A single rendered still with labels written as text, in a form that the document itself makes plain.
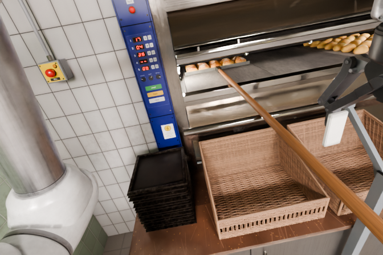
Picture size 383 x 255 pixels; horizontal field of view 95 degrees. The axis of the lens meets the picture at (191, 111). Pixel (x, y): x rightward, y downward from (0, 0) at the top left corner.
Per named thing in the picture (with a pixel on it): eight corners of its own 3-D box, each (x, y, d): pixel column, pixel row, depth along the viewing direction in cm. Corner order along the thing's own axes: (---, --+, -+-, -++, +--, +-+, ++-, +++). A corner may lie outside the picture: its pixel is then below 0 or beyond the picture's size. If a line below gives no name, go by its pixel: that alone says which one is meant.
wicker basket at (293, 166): (202, 170, 131) (196, 140, 118) (275, 155, 132) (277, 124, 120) (218, 242, 87) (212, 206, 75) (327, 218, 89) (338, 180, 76)
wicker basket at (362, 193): (281, 155, 132) (284, 123, 119) (353, 139, 134) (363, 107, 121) (337, 218, 88) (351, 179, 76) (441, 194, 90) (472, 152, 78)
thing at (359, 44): (300, 46, 175) (301, 40, 172) (347, 37, 176) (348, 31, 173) (359, 55, 121) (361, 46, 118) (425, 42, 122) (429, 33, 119)
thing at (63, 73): (55, 80, 94) (45, 61, 90) (74, 76, 94) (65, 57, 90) (47, 84, 87) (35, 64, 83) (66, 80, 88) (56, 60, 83)
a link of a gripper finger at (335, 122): (331, 115, 29) (328, 113, 30) (324, 147, 32) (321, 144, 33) (349, 111, 29) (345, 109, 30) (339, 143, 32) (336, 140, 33)
